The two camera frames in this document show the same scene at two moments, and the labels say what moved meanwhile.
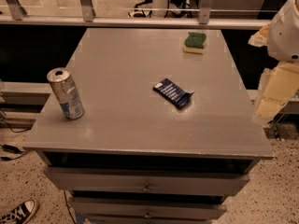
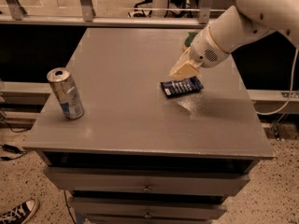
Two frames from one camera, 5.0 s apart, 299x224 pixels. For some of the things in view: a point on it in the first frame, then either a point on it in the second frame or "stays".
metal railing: (14, 16) stays
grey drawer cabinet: (169, 129) stays
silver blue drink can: (62, 82) stays
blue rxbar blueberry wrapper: (173, 92) to (177, 87)
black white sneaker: (21, 214) stays
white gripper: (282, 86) to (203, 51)
